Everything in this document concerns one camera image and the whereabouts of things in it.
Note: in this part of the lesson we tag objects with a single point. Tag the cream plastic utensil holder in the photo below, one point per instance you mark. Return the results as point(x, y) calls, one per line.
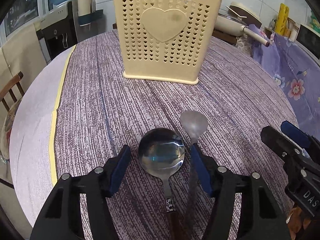
point(165, 40)

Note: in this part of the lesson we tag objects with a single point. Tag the wooden chair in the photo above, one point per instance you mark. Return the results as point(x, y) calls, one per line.
point(15, 81)

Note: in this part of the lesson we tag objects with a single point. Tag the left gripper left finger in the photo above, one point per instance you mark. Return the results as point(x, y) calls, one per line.
point(119, 168)

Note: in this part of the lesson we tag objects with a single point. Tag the white microwave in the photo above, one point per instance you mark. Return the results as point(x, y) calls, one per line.
point(309, 41)

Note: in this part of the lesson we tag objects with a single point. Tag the window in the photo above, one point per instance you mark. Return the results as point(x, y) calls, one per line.
point(20, 13)

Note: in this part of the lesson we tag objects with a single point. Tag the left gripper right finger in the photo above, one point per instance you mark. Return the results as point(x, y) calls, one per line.
point(201, 169)

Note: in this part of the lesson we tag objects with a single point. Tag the water dispenser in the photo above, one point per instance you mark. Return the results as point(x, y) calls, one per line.
point(62, 28)

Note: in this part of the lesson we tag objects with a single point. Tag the purple floral cloth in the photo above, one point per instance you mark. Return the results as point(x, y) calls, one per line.
point(295, 72)

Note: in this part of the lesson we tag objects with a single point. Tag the cat print cushion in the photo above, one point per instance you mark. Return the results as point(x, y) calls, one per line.
point(7, 128)

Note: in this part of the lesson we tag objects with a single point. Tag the rice cooker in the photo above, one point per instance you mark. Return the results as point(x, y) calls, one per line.
point(241, 12)

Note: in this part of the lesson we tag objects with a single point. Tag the right hand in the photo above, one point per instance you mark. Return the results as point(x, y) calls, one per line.
point(296, 221)

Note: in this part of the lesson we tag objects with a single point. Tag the yellow box roll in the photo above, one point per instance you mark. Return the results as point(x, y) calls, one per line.
point(282, 19)

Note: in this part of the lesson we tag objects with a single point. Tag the round steel spoon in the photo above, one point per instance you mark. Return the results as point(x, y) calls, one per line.
point(161, 153)

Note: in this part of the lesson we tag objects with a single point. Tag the white pot with lid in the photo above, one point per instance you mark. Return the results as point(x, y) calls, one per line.
point(236, 28)

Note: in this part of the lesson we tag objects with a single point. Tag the purple striped tablecloth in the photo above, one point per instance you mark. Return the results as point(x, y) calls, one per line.
point(100, 111)

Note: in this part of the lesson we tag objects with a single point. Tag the pointed steel spoon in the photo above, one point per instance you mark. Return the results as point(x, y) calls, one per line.
point(195, 124)

